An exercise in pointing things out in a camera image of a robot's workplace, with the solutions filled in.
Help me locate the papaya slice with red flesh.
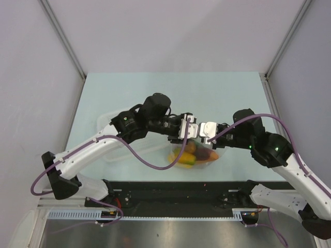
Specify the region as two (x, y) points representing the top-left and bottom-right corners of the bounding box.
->
(194, 147), (219, 163)

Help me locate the brown kiwi fruit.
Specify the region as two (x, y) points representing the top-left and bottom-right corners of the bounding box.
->
(185, 142), (197, 154)

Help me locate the clear zip top bag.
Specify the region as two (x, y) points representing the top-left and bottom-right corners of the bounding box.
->
(174, 139), (227, 169)

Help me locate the yellow green mango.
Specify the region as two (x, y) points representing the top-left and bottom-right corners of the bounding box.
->
(173, 149), (196, 165)

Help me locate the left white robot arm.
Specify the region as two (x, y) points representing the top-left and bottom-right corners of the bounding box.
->
(42, 93), (191, 207)

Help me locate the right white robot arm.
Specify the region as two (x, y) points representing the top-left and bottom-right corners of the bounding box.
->
(204, 109), (330, 240)

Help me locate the white plastic basket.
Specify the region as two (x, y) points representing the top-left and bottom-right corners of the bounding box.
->
(97, 110), (171, 163)

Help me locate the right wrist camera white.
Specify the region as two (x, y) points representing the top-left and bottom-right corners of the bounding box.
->
(198, 121), (218, 145)

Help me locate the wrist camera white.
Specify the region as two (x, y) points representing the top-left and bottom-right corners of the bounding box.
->
(198, 121), (218, 145)
(178, 113), (199, 140)

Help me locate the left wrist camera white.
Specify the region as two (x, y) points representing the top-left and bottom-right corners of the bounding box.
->
(178, 113), (199, 140)

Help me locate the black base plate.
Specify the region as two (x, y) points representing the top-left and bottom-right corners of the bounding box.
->
(85, 178), (295, 220)

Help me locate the white slotted cable duct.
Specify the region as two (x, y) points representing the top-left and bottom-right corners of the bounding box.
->
(48, 208), (262, 222)

